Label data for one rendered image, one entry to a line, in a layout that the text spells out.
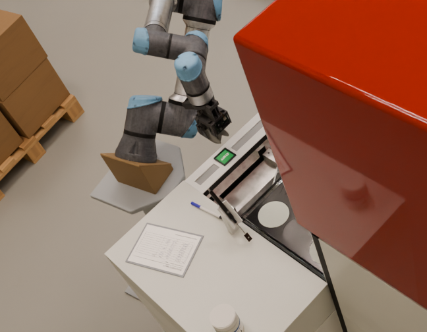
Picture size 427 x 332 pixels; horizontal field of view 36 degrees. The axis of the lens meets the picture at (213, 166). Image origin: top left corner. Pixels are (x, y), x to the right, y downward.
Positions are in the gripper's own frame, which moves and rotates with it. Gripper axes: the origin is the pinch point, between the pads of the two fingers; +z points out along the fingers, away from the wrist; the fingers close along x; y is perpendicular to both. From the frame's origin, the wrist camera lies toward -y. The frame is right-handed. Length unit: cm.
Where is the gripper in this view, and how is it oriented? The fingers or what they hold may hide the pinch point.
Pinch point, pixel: (216, 139)
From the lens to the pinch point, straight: 208.5
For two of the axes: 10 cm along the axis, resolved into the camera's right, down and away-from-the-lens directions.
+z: 2.9, 6.2, 7.3
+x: 6.9, -6.7, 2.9
